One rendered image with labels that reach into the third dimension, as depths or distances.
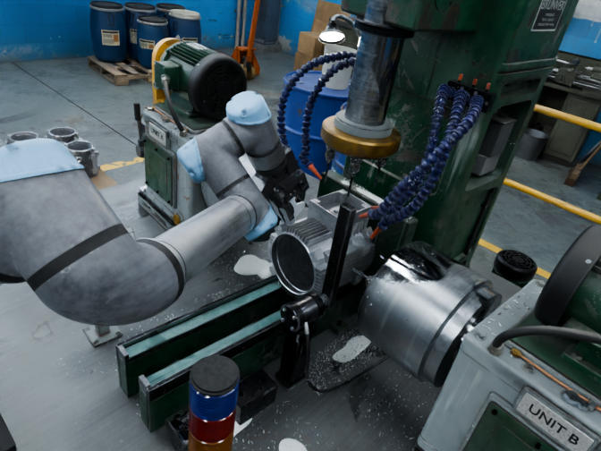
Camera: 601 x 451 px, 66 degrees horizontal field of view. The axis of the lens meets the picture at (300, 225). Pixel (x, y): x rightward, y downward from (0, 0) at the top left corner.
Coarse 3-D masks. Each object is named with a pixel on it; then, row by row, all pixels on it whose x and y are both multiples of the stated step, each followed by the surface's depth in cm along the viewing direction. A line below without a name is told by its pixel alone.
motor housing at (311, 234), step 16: (304, 224) 109; (320, 224) 110; (272, 240) 114; (288, 240) 117; (304, 240) 106; (320, 240) 107; (368, 240) 116; (272, 256) 116; (288, 256) 119; (304, 256) 122; (352, 256) 112; (368, 256) 116; (288, 272) 118; (304, 272) 120; (320, 272) 104; (352, 272) 114; (288, 288) 114; (304, 288) 114; (320, 288) 107
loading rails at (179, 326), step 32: (256, 288) 116; (352, 288) 122; (192, 320) 104; (224, 320) 108; (256, 320) 117; (320, 320) 119; (128, 352) 94; (160, 352) 98; (192, 352) 106; (224, 352) 96; (256, 352) 105; (128, 384) 96; (160, 384) 87; (160, 416) 92
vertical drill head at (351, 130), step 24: (384, 0) 86; (384, 24) 88; (360, 48) 93; (384, 48) 90; (360, 72) 94; (384, 72) 93; (360, 96) 96; (384, 96) 96; (336, 120) 100; (360, 120) 98; (384, 120) 100; (336, 144) 98; (360, 144) 96; (384, 144) 97
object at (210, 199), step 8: (240, 160) 124; (248, 160) 123; (248, 168) 121; (304, 184) 133; (208, 192) 128; (304, 192) 135; (208, 200) 130; (216, 200) 126; (296, 200) 128; (272, 232) 133; (256, 240) 131; (264, 240) 133
